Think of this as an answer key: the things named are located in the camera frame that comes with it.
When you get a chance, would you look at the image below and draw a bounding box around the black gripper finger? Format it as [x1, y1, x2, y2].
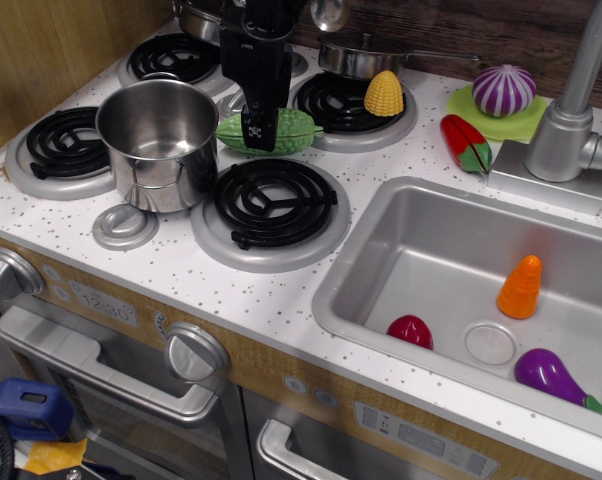
[241, 106, 278, 152]

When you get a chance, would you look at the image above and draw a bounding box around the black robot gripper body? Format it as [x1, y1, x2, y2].
[220, 1, 301, 115]

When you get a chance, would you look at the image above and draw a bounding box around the green bumpy toy squash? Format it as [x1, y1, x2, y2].
[216, 108, 324, 156]

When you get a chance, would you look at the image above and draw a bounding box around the large steel pot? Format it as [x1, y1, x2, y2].
[95, 77, 218, 213]

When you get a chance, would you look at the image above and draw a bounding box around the steel pot at back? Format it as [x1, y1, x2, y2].
[172, 0, 222, 47]

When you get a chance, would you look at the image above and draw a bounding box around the middle silver stovetop knob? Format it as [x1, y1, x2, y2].
[216, 89, 245, 121]

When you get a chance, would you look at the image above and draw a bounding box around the silver stovetop knob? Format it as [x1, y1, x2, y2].
[92, 204, 159, 251]
[290, 49, 308, 78]
[216, 89, 245, 121]

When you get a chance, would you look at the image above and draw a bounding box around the back silver stovetop knob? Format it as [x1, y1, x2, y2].
[290, 49, 308, 78]

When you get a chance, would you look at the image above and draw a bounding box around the front right black burner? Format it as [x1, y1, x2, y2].
[191, 159, 350, 273]

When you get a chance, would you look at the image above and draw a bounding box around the back right black burner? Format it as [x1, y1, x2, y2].
[290, 73, 418, 154]

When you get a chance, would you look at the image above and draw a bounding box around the hanging steel ladle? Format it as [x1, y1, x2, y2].
[310, 0, 350, 32]

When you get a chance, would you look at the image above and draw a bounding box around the yellow toy corn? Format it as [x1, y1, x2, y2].
[364, 70, 405, 117]

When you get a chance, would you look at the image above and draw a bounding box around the front silver stovetop knob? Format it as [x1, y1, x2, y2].
[92, 204, 159, 251]

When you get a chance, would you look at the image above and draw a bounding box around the front left black burner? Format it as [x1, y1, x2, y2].
[4, 106, 114, 201]

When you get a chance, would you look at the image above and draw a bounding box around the red toy pepper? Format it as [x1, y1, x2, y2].
[440, 114, 493, 174]

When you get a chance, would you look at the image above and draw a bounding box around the right silver oven dial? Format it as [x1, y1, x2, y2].
[164, 322, 229, 383]

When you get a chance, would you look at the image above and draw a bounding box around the silver oven dial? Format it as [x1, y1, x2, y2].
[0, 247, 46, 301]
[164, 322, 229, 383]

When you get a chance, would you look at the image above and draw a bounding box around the red toy tomato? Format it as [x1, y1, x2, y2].
[386, 314, 434, 350]

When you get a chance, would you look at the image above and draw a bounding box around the purple white toy onion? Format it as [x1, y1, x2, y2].
[472, 64, 537, 117]

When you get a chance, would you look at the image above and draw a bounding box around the light green plate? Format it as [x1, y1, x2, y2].
[447, 85, 548, 142]

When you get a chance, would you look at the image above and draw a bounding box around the left silver oven dial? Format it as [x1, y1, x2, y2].
[0, 247, 46, 301]

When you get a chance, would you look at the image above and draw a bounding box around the silver toy faucet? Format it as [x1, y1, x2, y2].
[487, 1, 602, 215]

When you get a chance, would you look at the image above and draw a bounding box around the orange toy carrot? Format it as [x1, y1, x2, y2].
[496, 255, 543, 320]

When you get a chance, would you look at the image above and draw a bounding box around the blue device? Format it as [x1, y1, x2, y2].
[0, 378, 74, 441]

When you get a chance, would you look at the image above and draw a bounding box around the purple toy eggplant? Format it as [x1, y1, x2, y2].
[514, 348, 602, 415]

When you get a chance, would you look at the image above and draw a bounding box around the yellow tape piece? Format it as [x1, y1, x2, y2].
[23, 438, 87, 475]

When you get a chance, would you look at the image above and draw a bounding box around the steel saucepan with handle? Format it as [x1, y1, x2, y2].
[318, 32, 480, 80]

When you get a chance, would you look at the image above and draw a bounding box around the left oven door handle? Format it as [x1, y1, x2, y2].
[0, 306, 219, 428]

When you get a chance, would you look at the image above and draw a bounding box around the oven door handle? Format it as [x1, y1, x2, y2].
[0, 306, 219, 428]
[257, 419, 340, 480]

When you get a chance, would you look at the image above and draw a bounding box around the right oven door handle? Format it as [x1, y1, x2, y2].
[257, 419, 340, 480]

